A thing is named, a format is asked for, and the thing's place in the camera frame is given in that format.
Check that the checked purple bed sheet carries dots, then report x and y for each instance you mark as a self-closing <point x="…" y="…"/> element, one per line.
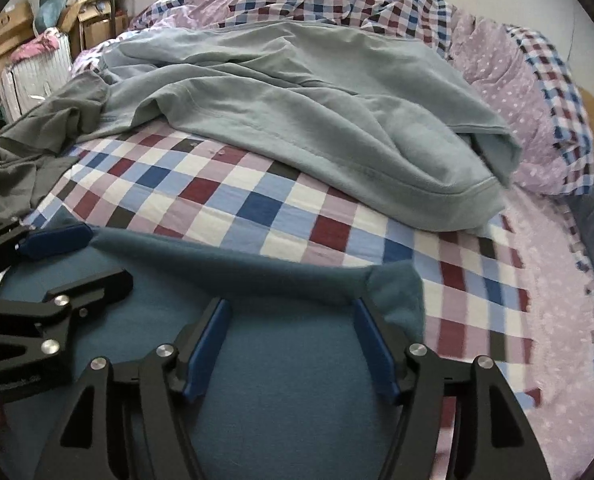
<point x="277" y="210"/>

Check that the dark grey garment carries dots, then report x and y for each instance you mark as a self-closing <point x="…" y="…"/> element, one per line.
<point x="17" y="160"/>

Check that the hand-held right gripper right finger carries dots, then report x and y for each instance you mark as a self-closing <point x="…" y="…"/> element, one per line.
<point x="377" y="350"/>

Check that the pink cloth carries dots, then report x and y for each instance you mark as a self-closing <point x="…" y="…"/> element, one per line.
<point x="34" y="47"/>

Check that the white laundry basket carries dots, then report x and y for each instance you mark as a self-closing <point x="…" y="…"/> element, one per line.
<point x="32" y="82"/>

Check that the brown cardboard box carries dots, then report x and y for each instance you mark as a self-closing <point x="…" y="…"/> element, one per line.
<point x="97" y="25"/>
<point x="12" y="20"/>

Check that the teal t-shirt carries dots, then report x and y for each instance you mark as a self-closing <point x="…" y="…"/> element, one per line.
<point x="277" y="360"/>

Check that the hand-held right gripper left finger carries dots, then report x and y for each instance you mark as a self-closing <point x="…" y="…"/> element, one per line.
<point x="207" y="345"/>

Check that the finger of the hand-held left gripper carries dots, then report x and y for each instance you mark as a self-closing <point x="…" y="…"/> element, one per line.
<point x="52" y="242"/>
<point x="92" y="285"/>

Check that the light grey-green sweatshirt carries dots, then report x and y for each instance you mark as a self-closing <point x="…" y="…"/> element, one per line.
<point x="302" y="110"/>

